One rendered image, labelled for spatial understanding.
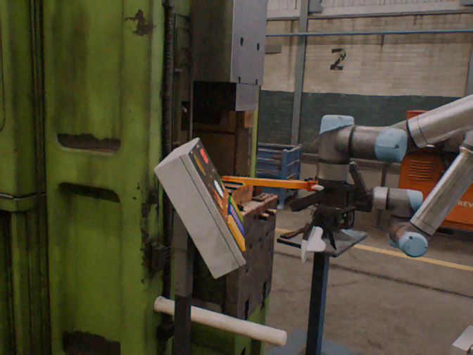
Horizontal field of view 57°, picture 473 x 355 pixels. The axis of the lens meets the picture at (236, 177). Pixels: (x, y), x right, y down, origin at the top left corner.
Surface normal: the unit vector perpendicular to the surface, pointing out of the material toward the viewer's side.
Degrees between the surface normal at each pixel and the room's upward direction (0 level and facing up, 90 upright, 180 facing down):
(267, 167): 89
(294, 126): 90
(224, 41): 90
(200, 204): 90
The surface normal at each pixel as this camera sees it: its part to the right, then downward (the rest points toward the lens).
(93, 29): -0.41, 0.13
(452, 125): -0.44, 0.44
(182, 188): 0.00, 0.18
